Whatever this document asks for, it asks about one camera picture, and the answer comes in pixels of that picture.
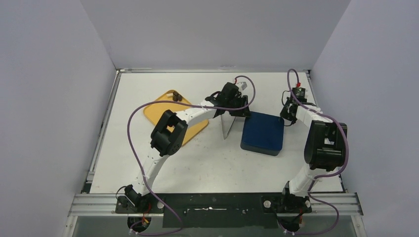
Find blue box lid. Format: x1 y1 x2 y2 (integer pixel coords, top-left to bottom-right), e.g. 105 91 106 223
240 112 285 156

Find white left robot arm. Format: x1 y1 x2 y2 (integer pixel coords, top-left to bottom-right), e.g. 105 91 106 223
125 81 253 212

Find purple cable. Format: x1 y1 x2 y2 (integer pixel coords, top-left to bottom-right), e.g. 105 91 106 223
126 75 256 237
278 69 350 236

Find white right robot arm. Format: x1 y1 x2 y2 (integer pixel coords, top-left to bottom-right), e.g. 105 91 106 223
279 85 347 211

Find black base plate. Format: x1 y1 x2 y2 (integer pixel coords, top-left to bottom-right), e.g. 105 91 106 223
115 193 312 229

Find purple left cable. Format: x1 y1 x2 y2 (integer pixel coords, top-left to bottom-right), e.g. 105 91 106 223
126 75 256 237

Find metal tweezers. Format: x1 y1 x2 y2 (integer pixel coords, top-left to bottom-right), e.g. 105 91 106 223
220 112 236 140

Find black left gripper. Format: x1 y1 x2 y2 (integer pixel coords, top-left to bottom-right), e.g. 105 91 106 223
226 95 251 118

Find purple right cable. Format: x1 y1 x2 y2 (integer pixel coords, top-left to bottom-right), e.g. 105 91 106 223
278 69 350 236

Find yellow tray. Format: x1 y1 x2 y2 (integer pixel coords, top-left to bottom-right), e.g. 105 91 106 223
143 89 209 146

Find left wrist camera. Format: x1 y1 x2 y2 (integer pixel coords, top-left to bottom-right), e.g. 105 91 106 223
235 81 247 92

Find aluminium frame rail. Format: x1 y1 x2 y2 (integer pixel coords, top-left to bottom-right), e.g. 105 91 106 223
69 194 163 217

